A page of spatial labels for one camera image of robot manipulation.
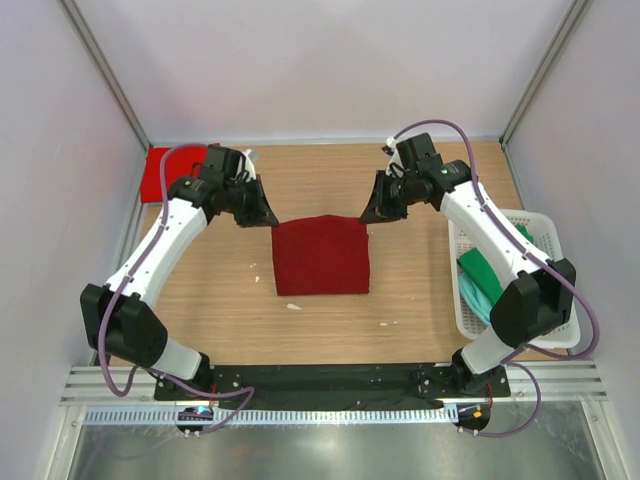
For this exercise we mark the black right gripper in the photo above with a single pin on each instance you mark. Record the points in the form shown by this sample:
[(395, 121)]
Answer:
[(386, 195)]

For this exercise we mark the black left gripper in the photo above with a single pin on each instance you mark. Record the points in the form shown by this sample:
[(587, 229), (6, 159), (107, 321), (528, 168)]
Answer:
[(255, 201)]

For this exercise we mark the dark red t shirt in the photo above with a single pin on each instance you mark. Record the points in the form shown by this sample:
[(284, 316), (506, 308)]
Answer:
[(323, 255)]

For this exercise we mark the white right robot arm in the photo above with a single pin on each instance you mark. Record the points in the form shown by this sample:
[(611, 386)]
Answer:
[(536, 296)]

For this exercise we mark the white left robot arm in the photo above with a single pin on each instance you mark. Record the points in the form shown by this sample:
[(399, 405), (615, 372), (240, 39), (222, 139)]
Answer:
[(119, 317)]

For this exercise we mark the folded bright red t shirt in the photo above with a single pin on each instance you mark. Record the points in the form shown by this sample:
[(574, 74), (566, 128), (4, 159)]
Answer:
[(185, 162)]

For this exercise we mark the green t shirt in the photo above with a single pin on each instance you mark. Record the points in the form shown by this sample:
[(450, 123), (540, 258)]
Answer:
[(477, 268)]

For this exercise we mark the light teal t shirt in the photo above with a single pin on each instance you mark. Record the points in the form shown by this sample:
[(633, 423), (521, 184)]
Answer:
[(475, 299)]

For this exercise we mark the white plastic basket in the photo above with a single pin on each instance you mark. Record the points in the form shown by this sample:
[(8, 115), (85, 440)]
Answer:
[(544, 236)]

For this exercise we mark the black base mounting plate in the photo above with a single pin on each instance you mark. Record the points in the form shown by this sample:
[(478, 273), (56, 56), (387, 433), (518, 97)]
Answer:
[(358, 387)]

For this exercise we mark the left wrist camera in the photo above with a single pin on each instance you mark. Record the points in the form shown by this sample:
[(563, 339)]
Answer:
[(247, 167)]

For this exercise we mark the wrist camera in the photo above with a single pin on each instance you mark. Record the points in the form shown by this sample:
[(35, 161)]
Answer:
[(394, 167), (247, 167)]

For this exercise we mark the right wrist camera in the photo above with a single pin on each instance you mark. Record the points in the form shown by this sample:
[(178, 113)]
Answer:
[(394, 167)]

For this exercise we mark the white slotted cable duct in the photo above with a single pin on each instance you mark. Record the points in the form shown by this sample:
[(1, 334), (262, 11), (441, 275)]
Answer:
[(198, 416)]

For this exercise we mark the aluminium frame rail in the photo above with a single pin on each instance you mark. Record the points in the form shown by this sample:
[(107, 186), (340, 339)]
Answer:
[(545, 380)]

